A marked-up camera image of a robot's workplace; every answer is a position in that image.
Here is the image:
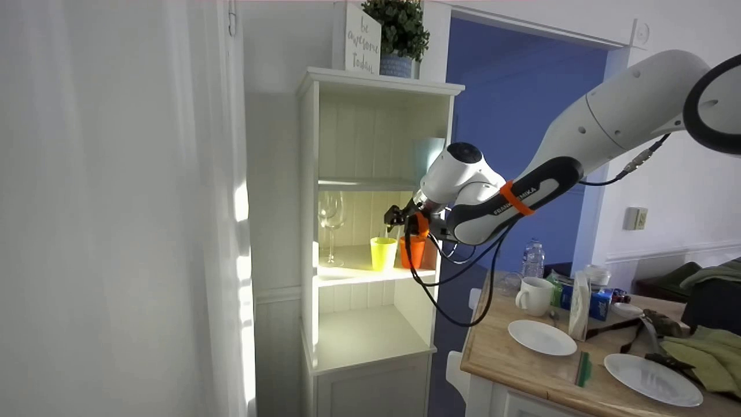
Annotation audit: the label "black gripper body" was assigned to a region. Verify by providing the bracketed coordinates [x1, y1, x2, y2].
[401, 194, 439, 239]

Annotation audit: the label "yellow plastic cup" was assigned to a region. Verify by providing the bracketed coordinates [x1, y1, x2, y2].
[367, 236, 401, 273]

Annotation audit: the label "white open shelf cabinet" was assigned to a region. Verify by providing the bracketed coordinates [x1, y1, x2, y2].
[295, 64, 465, 417]

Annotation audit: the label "clear wine glass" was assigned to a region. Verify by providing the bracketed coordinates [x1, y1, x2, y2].
[314, 190, 350, 269]

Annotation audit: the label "clear plastic water bottle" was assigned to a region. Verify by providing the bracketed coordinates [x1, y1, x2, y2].
[518, 241, 549, 281]

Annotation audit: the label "white ceramic mug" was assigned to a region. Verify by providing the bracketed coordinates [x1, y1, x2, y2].
[514, 275, 558, 317]

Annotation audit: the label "white round plate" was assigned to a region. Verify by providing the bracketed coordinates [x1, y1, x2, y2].
[601, 351, 705, 411]
[504, 317, 579, 358]

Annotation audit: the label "white lettered sign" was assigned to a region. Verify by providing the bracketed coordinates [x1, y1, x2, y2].
[339, 0, 383, 77]

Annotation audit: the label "green potted plant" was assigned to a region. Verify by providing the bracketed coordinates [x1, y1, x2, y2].
[359, 0, 431, 80]

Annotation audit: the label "wooden table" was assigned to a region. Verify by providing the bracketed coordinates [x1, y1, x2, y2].
[445, 284, 558, 417]

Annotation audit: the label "clear plastic container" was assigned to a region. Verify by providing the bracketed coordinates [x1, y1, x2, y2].
[566, 269, 595, 342]

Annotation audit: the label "blue packet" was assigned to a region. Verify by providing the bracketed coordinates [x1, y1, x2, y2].
[588, 284, 621, 322]

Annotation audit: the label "black tongs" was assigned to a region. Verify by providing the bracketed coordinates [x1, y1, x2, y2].
[586, 316, 643, 342]

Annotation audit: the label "black slotted spatula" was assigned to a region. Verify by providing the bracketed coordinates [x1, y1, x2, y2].
[615, 309, 675, 358]

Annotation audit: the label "dark olive cloth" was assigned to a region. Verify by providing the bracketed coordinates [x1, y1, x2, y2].
[641, 306, 689, 340]

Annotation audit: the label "white sheer curtain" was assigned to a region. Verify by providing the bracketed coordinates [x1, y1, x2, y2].
[0, 0, 258, 417]

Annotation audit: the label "dark bag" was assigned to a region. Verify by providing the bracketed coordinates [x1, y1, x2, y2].
[680, 258, 741, 335]

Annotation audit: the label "light green dish cloth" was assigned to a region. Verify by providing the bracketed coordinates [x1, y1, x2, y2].
[659, 322, 741, 398]

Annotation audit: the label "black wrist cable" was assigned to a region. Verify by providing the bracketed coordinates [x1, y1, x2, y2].
[401, 131, 670, 329]

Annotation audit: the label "orange arm strap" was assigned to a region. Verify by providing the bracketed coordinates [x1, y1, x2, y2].
[497, 180, 537, 221]

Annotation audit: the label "white wall outlet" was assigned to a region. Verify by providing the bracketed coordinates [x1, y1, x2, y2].
[623, 204, 651, 232]

